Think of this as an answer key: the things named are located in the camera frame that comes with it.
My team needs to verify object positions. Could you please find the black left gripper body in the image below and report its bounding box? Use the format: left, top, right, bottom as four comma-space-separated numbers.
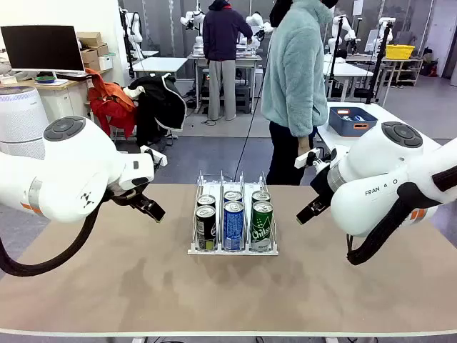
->
109, 180, 155, 207

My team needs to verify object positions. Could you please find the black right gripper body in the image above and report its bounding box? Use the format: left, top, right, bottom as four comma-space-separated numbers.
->
311, 164, 338, 208

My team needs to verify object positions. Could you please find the blue plastic bin orange base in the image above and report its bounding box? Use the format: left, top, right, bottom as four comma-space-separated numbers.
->
328, 106, 378, 138

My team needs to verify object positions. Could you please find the clear plastic can dispenser rack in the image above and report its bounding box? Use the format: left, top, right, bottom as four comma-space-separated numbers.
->
187, 169, 280, 257

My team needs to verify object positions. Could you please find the black soda can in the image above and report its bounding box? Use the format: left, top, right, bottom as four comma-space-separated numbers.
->
196, 194, 217, 209
194, 205, 217, 251

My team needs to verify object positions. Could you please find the white side table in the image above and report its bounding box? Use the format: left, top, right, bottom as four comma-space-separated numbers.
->
316, 101, 443, 151

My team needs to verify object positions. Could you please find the orange jacket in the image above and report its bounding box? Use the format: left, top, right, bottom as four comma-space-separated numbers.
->
85, 67, 139, 140

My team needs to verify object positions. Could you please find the black jacket white trim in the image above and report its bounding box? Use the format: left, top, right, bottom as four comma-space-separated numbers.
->
127, 73, 188, 147

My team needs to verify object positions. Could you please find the white office desk cabinet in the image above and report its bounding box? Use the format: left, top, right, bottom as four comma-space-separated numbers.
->
35, 80, 94, 122

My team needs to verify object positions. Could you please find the person in teal fleece jacket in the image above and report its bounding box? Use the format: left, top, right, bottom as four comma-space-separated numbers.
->
261, 0, 342, 186

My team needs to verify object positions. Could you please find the black tripod stand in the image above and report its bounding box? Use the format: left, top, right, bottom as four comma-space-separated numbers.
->
366, 19, 396, 105
327, 16, 344, 97

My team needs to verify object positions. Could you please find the white cylindrical air purifier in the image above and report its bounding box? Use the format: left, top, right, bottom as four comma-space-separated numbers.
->
0, 85, 49, 160

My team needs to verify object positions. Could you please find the wooden shelf table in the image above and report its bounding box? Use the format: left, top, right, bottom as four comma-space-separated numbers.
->
381, 56, 424, 86

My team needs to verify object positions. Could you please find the white lab workbench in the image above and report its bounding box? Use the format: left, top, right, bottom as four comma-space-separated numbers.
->
187, 53, 263, 115

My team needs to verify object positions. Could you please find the brown cardboard box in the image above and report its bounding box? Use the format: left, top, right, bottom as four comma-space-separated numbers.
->
80, 44, 110, 64
76, 31, 104, 47

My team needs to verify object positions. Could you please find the yellow plastic basket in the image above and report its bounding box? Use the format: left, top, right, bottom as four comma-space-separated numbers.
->
385, 44, 416, 60

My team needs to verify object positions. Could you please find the black computer monitor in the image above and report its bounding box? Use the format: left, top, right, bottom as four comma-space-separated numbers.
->
0, 24, 86, 74

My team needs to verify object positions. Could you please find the person in dark jacket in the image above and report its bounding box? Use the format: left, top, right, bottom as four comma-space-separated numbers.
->
202, 0, 253, 121

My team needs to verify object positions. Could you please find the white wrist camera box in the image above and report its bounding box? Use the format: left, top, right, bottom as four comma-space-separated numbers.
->
294, 148, 322, 169
139, 144, 169, 167

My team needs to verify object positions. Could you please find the thin black cable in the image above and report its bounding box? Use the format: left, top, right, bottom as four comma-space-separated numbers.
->
233, 35, 274, 182

